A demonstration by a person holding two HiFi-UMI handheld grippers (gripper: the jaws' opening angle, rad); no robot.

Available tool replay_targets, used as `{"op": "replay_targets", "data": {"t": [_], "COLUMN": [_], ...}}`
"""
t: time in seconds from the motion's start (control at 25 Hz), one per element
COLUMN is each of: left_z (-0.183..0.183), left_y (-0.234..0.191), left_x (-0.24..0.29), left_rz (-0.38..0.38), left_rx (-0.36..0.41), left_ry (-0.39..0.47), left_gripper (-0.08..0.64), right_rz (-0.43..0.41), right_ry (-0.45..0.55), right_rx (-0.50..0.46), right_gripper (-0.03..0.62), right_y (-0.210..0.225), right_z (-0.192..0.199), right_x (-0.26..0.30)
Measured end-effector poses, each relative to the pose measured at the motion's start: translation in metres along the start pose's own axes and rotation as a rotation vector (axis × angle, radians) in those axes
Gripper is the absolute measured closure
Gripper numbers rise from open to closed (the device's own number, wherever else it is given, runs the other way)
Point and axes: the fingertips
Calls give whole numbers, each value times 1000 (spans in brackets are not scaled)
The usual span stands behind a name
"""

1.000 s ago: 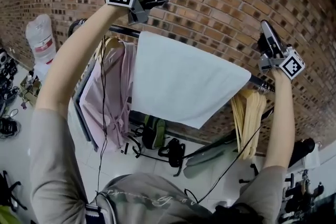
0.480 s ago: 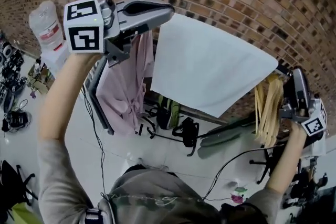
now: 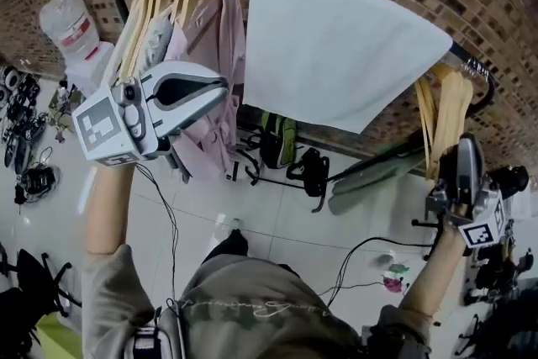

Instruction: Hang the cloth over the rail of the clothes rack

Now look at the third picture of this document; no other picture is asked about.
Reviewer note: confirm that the pile of black equipment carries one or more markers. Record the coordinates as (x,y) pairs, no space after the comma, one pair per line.
(25,130)

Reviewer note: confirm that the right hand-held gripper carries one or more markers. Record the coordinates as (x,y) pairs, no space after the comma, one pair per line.
(483,229)

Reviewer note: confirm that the grey-green fabric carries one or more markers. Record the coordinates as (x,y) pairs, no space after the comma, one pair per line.
(370,176)

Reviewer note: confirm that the person's olive sweatshirt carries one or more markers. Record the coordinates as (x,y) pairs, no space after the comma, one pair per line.
(252,307)

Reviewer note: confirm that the bunch of wooden hangers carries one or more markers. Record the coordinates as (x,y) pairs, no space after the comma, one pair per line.
(147,12)
(447,113)

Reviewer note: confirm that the grey patterned garment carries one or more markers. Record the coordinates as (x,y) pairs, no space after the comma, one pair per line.
(157,42)

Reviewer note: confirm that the green backpack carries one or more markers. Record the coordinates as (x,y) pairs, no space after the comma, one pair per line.
(277,138)

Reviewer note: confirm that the person's left forearm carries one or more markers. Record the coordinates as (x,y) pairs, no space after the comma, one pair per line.
(107,206)

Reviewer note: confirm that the white cloth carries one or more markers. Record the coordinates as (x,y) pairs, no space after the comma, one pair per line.
(336,46)

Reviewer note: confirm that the grey chest pouch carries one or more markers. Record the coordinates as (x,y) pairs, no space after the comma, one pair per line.
(155,336)

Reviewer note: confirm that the person's black trouser leg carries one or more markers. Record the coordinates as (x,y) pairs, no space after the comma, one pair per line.
(229,246)

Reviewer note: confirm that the black office chair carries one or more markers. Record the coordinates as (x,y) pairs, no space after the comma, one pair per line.
(504,294)
(29,286)

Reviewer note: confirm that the black camera on stand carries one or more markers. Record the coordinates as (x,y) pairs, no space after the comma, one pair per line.
(513,178)

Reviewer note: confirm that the white water dispenser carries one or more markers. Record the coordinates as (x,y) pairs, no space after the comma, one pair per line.
(90,67)

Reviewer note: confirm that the pink garment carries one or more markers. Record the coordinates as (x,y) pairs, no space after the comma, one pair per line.
(218,54)

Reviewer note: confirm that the colourful small toy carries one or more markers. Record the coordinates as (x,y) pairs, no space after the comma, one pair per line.
(395,277)

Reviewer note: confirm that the clear water jug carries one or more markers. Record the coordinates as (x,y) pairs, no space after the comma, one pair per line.
(67,19)

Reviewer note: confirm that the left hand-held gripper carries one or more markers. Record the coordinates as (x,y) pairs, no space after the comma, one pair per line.
(105,126)

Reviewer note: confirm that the person's right forearm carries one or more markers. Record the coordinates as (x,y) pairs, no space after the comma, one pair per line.
(437,265)

